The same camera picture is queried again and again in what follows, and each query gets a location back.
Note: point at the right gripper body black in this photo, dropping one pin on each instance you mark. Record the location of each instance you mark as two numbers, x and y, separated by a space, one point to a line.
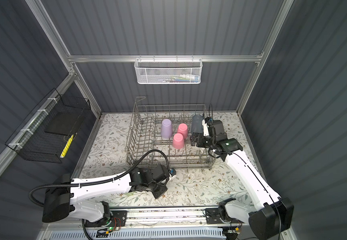
202 141

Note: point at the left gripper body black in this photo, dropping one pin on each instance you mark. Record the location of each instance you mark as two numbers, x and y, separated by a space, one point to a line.
159 190

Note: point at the blue transparent cup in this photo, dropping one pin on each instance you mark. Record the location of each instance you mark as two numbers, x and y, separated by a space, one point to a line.
196 124

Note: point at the pink cup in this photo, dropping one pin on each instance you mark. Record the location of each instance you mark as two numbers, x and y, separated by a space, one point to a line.
178 141
183 130

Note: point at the light purple cup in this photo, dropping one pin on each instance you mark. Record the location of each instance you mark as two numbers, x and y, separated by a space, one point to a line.
166 129

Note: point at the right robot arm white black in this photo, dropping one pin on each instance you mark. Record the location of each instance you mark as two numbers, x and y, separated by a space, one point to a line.
270 214

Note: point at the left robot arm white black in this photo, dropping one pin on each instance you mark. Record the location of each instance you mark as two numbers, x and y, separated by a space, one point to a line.
63 202

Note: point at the items in white basket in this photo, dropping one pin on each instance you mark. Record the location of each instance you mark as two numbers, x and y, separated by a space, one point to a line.
181 79

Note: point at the white ventilated front panel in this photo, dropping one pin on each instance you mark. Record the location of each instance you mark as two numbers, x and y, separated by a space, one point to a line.
198 233

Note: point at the yellow brush in basket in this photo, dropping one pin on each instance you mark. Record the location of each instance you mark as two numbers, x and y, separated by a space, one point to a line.
67 146

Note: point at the grey wire dish rack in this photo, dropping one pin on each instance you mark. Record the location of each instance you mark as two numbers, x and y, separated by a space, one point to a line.
145 134

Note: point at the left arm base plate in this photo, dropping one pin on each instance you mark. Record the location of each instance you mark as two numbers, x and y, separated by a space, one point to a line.
117 219

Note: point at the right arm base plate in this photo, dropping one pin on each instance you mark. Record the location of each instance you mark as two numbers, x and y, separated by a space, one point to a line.
214 216

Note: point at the white mesh wall basket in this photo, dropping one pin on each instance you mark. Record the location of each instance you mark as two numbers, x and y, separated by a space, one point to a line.
148 72

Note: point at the black wire wall basket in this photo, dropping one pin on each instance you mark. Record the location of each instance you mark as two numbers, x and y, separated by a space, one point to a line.
45 135

